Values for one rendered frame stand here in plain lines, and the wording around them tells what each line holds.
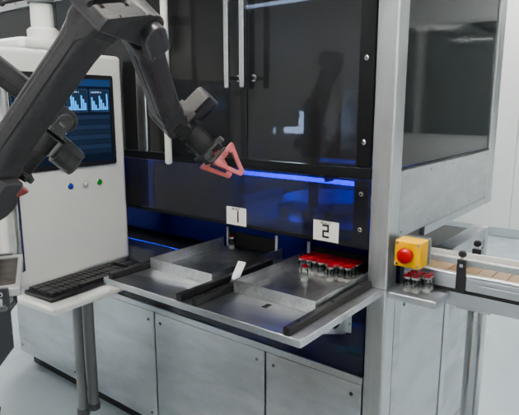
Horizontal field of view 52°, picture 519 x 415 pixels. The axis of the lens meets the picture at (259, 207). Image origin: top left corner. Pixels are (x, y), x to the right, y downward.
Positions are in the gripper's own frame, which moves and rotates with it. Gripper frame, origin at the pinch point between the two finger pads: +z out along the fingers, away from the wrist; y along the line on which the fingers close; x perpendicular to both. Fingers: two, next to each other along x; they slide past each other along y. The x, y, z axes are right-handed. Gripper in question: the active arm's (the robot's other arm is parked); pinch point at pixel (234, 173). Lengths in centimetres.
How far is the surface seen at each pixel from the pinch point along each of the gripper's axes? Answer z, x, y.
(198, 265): 17.6, 20.0, 38.1
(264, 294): 27.2, 17.6, 3.0
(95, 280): -2, 43, 52
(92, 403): 34, 84, 95
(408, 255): 46.2, -11.9, -11.6
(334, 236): 36.2, -8.7, 9.7
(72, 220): -20, 33, 66
